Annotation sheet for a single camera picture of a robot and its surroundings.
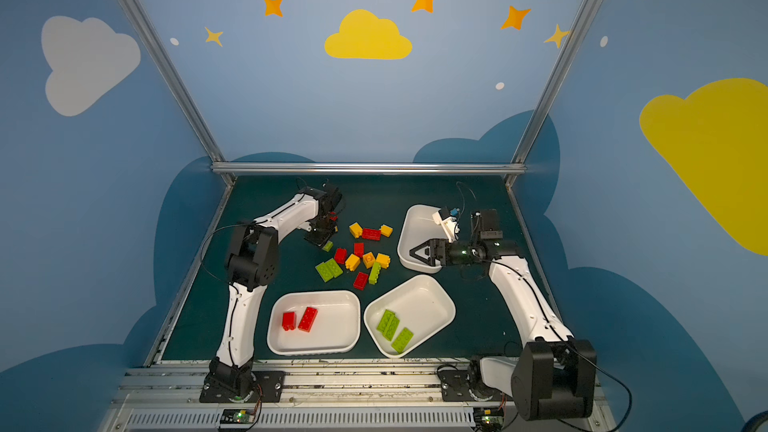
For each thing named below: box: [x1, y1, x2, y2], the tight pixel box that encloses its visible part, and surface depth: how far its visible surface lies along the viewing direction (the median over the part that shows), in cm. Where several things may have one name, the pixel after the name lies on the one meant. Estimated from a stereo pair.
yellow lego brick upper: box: [349, 221, 363, 239], surface depth 106 cm
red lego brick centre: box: [334, 248, 348, 265], surface depth 98 cm
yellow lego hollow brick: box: [362, 252, 375, 269], surface depth 97 cm
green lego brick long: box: [376, 309, 400, 339], surface depth 85 cm
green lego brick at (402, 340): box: [391, 327, 414, 354], surface depth 83 cm
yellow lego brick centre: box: [345, 253, 361, 272], surface depth 97 cm
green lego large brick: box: [315, 258, 344, 282], surface depth 98 cm
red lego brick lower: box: [353, 272, 369, 291], surface depth 93 cm
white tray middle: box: [364, 276, 456, 358], surface depth 87 cm
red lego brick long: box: [298, 306, 319, 333], surface depth 86 cm
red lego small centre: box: [353, 242, 365, 258], surface depth 100 cm
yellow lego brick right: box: [375, 253, 391, 269], surface depth 98 cm
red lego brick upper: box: [362, 228, 382, 241], surface depth 106 cm
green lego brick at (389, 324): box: [377, 310, 400, 341], surface depth 85 cm
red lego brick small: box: [281, 312, 297, 331], surface depth 84 cm
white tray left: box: [266, 290, 362, 356], surface depth 85 cm
